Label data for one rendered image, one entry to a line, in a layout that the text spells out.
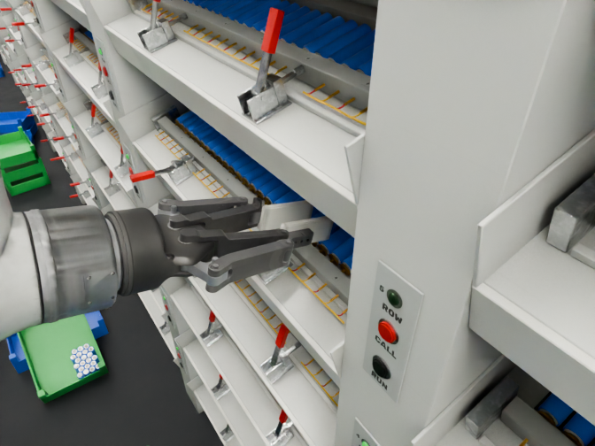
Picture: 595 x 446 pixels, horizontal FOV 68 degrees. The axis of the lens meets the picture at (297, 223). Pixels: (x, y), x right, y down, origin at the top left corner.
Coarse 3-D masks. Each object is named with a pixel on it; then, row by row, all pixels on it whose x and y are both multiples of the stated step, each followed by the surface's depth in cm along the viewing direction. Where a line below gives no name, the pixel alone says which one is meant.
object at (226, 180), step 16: (176, 128) 77; (176, 144) 76; (192, 144) 72; (208, 160) 68; (208, 176) 68; (224, 176) 64; (240, 192) 61; (304, 256) 51; (320, 256) 50; (320, 272) 49; (336, 272) 48; (320, 288) 49; (336, 288) 47
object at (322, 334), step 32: (160, 96) 81; (128, 128) 80; (160, 128) 82; (160, 160) 76; (192, 192) 68; (256, 288) 56; (288, 288) 51; (288, 320) 49; (320, 320) 47; (320, 352) 45
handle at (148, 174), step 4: (172, 164) 69; (164, 168) 69; (168, 168) 69; (172, 168) 69; (144, 172) 67; (148, 172) 67; (152, 172) 67; (156, 172) 68; (160, 172) 68; (164, 172) 68; (168, 172) 69; (132, 176) 66; (136, 176) 66; (140, 176) 66; (144, 176) 67; (148, 176) 67; (152, 176) 67; (132, 180) 66; (136, 180) 66; (140, 180) 66
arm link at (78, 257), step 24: (48, 216) 34; (72, 216) 34; (96, 216) 35; (48, 240) 32; (72, 240) 33; (96, 240) 34; (48, 264) 32; (72, 264) 33; (96, 264) 34; (120, 264) 36; (48, 288) 32; (72, 288) 33; (96, 288) 34; (48, 312) 33; (72, 312) 34
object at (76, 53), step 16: (48, 32) 125; (64, 32) 127; (80, 32) 126; (64, 48) 127; (80, 48) 124; (64, 64) 118; (80, 64) 116; (96, 64) 113; (80, 80) 108; (96, 80) 106; (96, 96) 99; (112, 112) 87
